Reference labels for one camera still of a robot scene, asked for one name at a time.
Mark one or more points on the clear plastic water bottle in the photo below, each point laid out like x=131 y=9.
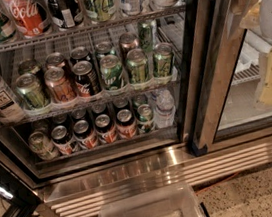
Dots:
x=165 y=109

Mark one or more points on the green can right middle shelf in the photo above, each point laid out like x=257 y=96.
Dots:
x=163 y=59

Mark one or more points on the brown can rear middle shelf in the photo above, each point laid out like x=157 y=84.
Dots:
x=127 y=42

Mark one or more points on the green 7up can middle shelf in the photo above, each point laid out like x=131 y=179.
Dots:
x=112 y=74

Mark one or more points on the green yellow bottle top shelf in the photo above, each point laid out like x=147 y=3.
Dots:
x=100 y=10

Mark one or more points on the black cola can middle shelf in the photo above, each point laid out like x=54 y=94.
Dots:
x=86 y=80

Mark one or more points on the stainless steel fridge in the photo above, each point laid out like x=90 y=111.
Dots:
x=219 y=127

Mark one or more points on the black bottle top shelf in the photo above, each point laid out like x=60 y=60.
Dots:
x=65 y=13

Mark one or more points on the orange pink can middle shelf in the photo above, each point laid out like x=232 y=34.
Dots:
x=60 y=87

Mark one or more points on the red cola bottle top shelf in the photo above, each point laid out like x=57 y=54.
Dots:
x=30 y=17

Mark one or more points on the black red can bottom shelf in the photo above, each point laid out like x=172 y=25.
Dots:
x=64 y=140

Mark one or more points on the green can front middle shelf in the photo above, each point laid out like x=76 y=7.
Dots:
x=35 y=98

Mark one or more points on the tall green can rear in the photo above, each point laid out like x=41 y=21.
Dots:
x=147 y=34

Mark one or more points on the clear plastic bin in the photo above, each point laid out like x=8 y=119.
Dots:
x=176 y=200

